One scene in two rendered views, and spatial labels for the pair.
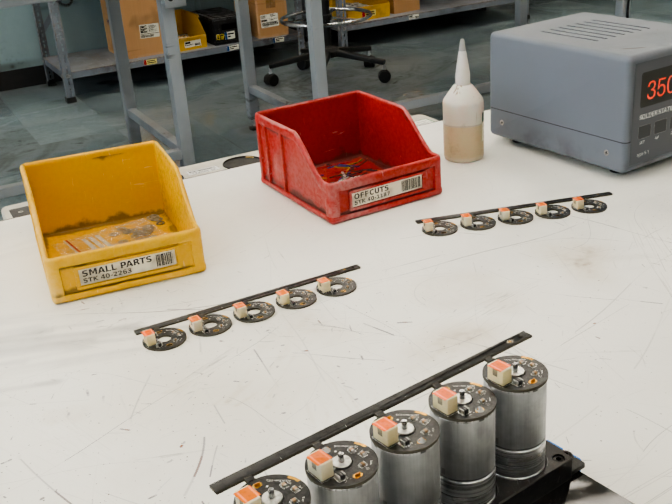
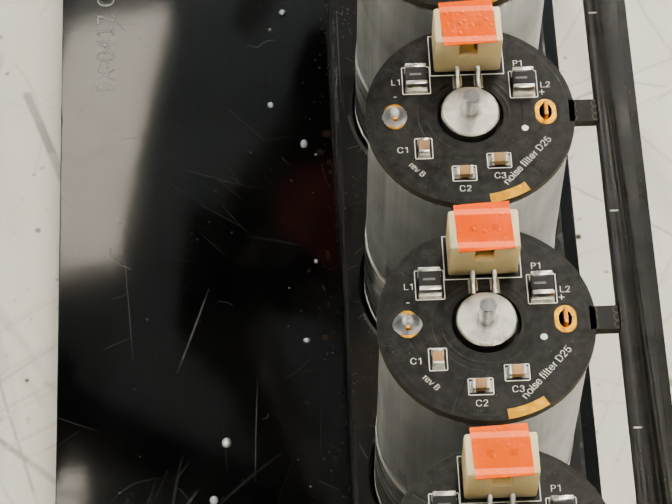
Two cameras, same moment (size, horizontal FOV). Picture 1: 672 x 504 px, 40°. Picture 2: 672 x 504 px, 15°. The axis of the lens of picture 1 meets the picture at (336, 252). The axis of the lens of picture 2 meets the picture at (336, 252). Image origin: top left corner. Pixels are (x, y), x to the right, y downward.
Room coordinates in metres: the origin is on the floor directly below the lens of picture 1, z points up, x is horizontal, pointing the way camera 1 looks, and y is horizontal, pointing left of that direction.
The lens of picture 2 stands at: (0.34, -0.17, 1.07)
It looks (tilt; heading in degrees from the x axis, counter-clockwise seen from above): 60 degrees down; 123
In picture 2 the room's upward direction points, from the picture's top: straight up
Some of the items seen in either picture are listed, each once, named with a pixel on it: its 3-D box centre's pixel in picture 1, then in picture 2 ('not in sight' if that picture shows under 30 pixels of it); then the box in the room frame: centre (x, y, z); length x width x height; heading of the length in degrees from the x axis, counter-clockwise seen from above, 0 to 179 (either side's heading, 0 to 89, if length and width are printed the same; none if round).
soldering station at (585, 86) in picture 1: (602, 89); not in sight; (0.75, -0.23, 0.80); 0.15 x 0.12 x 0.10; 32
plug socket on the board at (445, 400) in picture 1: (446, 400); (483, 248); (0.28, -0.04, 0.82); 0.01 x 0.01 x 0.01; 35
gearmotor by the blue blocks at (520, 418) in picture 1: (514, 425); not in sight; (0.30, -0.07, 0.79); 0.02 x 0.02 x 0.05
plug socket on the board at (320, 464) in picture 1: (322, 464); not in sight; (0.25, 0.01, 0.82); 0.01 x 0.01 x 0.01; 35
